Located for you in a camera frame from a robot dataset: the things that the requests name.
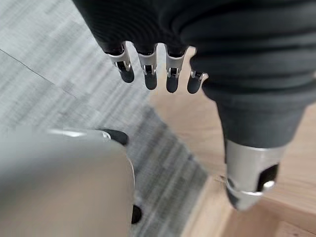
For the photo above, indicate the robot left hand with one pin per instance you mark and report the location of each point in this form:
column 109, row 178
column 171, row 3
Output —
column 222, row 49

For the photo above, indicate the silver robot leg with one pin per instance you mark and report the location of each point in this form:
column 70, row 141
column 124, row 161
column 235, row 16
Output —
column 64, row 182

